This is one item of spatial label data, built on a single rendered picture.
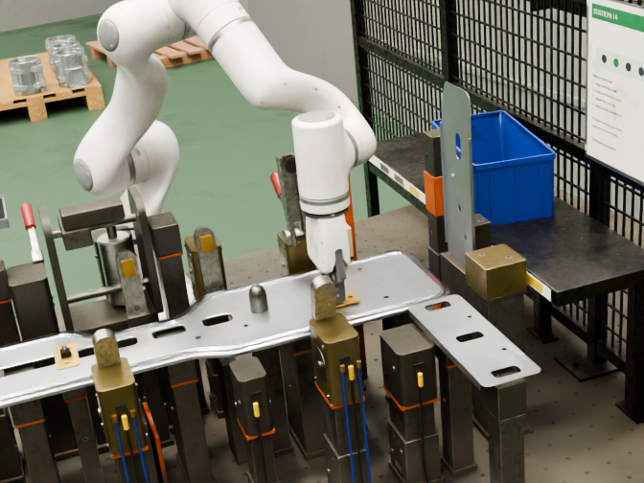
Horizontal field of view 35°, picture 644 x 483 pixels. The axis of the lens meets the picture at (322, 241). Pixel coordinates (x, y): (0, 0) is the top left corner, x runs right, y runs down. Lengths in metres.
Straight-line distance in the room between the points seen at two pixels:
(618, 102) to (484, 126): 0.44
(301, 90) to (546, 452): 0.78
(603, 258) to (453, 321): 0.31
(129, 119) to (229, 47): 0.40
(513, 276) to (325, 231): 0.34
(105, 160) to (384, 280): 0.63
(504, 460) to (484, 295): 0.30
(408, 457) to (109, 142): 0.87
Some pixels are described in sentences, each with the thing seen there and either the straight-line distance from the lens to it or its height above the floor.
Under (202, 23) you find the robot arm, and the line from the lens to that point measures 1.73.
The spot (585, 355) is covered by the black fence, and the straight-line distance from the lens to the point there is 2.17.
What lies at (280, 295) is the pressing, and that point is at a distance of 1.83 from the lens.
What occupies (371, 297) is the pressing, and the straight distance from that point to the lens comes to 1.79.
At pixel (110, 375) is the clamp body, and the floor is 1.05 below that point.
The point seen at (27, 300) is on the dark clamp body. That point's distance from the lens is 1.88.
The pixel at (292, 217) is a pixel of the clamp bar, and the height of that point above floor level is 1.10.
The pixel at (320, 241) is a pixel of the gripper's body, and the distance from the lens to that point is 1.68.
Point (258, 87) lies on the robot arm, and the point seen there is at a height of 1.39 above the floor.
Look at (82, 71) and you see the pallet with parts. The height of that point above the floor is 0.27.
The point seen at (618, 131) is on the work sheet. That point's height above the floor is 1.22.
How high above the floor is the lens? 1.83
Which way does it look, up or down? 24 degrees down
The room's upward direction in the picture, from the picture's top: 6 degrees counter-clockwise
